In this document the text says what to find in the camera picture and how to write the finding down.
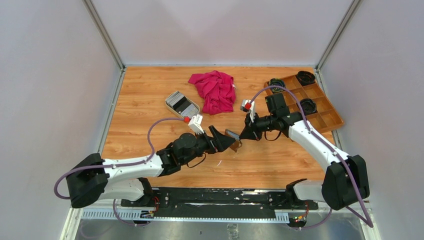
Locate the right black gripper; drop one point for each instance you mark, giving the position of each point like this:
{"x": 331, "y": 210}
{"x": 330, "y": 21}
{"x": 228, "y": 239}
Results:
{"x": 248, "y": 132}

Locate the beige card tray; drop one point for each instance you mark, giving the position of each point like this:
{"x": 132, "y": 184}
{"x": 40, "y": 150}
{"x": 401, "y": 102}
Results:
{"x": 182, "y": 107}

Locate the crumpled pink cloth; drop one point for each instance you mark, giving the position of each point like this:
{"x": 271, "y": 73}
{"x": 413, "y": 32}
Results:
{"x": 217, "y": 90}

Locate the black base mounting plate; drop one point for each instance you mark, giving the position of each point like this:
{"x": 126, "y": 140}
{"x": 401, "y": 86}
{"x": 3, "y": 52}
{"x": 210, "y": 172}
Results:
{"x": 222, "y": 203}

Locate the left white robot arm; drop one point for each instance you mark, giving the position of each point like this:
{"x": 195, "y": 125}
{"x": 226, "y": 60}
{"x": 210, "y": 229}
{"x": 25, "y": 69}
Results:
{"x": 96, "y": 178}

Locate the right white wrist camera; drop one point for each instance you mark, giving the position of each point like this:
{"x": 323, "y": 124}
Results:
{"x": 248, "y": 106}

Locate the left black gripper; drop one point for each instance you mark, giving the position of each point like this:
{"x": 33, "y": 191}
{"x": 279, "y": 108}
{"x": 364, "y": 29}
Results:
{"x": 219, "y": 142}

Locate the stack of credit cards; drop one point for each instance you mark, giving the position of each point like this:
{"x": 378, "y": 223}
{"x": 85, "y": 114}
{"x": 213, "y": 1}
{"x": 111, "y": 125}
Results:
{"x": 180, "y": 102}

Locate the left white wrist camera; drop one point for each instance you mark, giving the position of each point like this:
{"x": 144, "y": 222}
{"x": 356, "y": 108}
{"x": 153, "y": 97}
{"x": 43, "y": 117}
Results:
{"x": 194, "y": 123}

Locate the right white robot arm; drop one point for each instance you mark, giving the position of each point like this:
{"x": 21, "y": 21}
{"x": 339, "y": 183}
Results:
{"x": 346, "y": 178}

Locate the aluminium frame rail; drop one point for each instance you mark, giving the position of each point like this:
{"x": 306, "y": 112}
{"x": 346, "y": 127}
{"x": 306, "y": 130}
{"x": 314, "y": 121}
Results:
{"x": 107, "y": 210}

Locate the brown wooden compartment tray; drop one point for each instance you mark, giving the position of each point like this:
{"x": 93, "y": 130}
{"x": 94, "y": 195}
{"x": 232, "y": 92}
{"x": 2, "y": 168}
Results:
{"x": 317, "y": 107}

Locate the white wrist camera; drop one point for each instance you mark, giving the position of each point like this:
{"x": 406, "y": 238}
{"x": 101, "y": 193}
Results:
{"x": 194, "y": 123}
{"x": 248, "y": 106}

